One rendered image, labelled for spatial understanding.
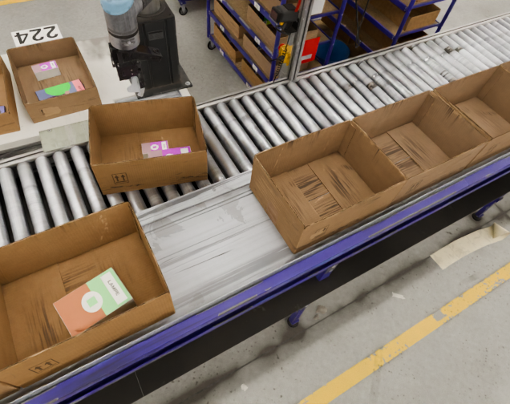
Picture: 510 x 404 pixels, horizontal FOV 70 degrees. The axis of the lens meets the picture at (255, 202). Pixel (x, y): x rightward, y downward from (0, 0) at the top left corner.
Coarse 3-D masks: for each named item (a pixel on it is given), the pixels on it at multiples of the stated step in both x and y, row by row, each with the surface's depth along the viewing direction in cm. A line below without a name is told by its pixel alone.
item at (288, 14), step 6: (276, 6) 155; (282, 6) 155; (288, 6) 155; (294, 6) 157; (276, 12) 153; (282, 12) 153; (288, 12) 154; (294, 12) 156; (276, 18) 154; (282, 18) 155; (288, 18) 156; (294, 18) 158; (282, 24) 160; (288, 24) 160
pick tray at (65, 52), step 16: (16, 48) 160; (32, 48) 164; (48, 48) 167; (64, 48) 171; (16, 64) 165; (32, 64) 169; (64, 64) 171; (80, 64) 172; (16, 80) 150; (32, 80) 163; (48, 80) 164; (64, 80) 165; (80, 80) 166; (32, 96) 158; (64, 96) 148; (80, 96) 151; (96, 96) 155; (32, 112) 146; (48, 112) 150; (64, 112) 153
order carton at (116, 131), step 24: (96, 120) 142; (120, 120) 145; (144, 120) 148; (168, 120) 151; (192, 120) 154; (96, 144) 138; (120, 144) 147; (168, 144) 150; (192, 144) 151; (96, 168) 122; (120, 168) 125; (144, 168) 128; (168, 168) 132; (192, 168) 135
